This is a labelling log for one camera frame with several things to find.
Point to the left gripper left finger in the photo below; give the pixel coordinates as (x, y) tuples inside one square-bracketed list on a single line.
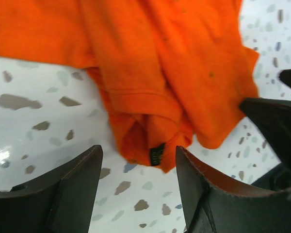
[(59, 201)]

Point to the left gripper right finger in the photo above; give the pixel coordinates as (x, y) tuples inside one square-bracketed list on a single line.
[(214, 202)]

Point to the orange t shirt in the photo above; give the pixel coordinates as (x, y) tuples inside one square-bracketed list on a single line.
[(166, 70)]

